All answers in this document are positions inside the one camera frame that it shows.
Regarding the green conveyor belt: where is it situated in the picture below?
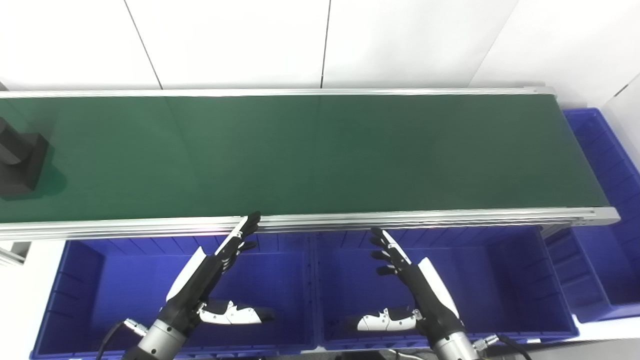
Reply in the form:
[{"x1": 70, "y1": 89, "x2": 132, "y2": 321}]
[
  {"x1": 0, "y1": 94, "x2": 610, "y2": 224},
  {"x1": 0, "y1": 86, "x2": 621, "y2": 242}
]

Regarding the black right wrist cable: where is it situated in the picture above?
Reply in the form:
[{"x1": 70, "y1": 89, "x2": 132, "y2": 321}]
[{"x1": 472, "y1": 333, "x2": 534, "y2": 360}]

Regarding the blue plastic bin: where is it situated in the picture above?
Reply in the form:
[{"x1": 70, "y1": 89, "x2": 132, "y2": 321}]
[
  {"x1": 312, "y1": 226, "x2": 581, "y2": 352},
  {"x1": 542, "y1": 107, "x2": 640, "y2": 324},
  {"x1": 30, "y1": 231, "x2": 319, "y2": 360}
]

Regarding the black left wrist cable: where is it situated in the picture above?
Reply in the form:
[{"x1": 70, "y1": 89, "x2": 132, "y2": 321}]
[{"x1": 95, "y1": 319, "x2": 149, "y2": 360}]

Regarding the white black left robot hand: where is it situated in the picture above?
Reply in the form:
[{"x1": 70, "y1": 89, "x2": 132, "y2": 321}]
[{"x1": 159, "y1": 211, "x2": 276, "y2": 335}]

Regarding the grey conveyor support bracket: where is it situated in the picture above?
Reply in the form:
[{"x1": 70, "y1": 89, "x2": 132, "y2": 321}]
[{"x1": 0, "y1": 241, "x2": 32, "y2": 266}]

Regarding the black cylinder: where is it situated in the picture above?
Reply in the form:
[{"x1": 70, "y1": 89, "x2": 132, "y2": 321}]
[{"x1": 0, "y1": 117, "x2": 50, "y2": 197}]

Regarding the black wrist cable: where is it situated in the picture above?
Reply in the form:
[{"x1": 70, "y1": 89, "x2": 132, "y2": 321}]
[
  {"x1": 95, "y1": 319, "x2": 149, "y2": 360},
  {"x1": 472, "y1": 333, "x2": 534, "y2": 360}
]

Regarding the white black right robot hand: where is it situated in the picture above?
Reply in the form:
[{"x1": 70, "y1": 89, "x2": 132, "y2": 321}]
[{"x1": 356, "y1": 227, "x2": 467, "y2": 346}]

